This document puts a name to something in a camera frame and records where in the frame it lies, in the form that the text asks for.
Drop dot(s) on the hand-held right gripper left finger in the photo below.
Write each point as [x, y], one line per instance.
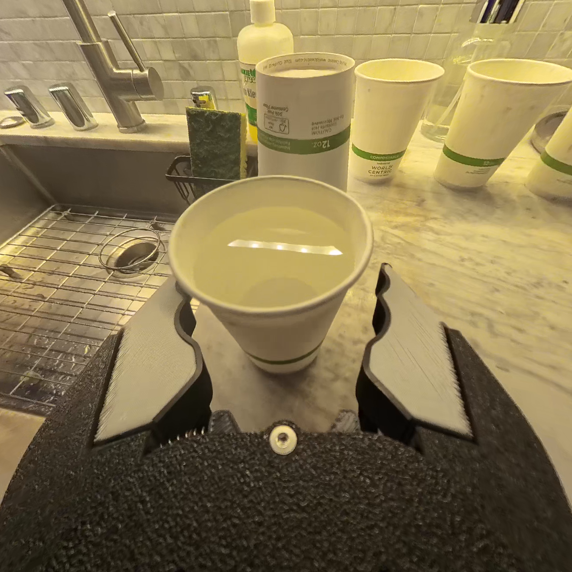
[143, 371]

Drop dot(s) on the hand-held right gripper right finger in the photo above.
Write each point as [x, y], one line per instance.
[415, 366]

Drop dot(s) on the white paper cup green band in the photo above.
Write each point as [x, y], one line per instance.
[491, 120]
[268, 330]
[554, 170]
[384, 116]

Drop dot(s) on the stack of paper cups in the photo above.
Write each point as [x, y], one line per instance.
[304, 116]

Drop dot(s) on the metal sink drain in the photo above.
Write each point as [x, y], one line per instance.
[134, 257]

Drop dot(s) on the green and yellow sponge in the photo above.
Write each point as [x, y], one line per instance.
[214, 143]

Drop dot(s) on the round metal disc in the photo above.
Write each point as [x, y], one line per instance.
[545, 134]

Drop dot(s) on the chrome counter cap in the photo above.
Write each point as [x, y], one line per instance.
[203, 98]

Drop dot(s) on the brushed steel faucet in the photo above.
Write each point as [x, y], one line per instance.
[111, 80]

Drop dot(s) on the dish soap pump bottle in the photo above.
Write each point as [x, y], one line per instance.
[263, 40]

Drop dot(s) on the clear glass soap dispenser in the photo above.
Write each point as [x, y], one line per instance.
[496, 11]

